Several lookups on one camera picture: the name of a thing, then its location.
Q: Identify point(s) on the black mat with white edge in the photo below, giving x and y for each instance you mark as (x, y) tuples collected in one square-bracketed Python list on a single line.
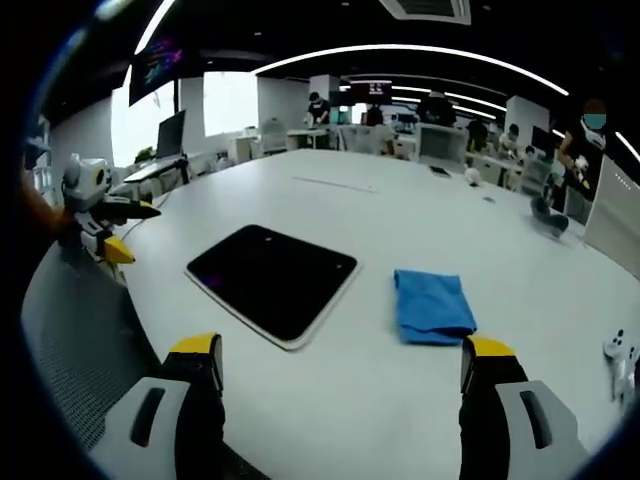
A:
[(272, 285)]

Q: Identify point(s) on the laptop on stand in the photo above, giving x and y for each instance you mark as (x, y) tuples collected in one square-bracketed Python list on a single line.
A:
[(162, 150)]

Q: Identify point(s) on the hanging display screen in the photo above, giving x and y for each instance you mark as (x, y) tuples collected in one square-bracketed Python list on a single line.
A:
[(152, 65)]

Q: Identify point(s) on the distant monitor screen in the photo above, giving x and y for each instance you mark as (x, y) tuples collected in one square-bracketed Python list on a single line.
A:
[(371, 91)]

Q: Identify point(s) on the white partition panel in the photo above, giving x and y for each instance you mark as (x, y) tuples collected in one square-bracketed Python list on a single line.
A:
[(614, 205)]

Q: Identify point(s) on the ceiling air vent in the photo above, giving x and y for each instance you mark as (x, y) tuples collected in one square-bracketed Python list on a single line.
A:
[(427, 9)]

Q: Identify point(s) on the white game controller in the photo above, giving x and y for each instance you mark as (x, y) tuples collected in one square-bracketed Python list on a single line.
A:
[(621, 367)]

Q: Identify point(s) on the grey office chair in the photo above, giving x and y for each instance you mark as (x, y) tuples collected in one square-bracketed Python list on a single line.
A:
[(274, 135)]

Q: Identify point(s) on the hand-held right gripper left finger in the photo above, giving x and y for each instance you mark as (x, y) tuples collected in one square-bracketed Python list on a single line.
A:
[(165, 415)]

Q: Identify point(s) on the mesh office chair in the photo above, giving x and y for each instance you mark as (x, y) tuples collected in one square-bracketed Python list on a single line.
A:
[(75, 345)]

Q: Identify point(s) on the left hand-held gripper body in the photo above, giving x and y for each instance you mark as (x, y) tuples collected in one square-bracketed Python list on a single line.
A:
[(86, 187)]

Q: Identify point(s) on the blue cleaning cloth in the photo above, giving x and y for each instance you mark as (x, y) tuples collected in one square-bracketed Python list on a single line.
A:
[(432, 307)]

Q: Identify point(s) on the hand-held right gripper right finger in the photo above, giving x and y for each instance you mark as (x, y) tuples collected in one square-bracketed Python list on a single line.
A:
[(520, 420)]

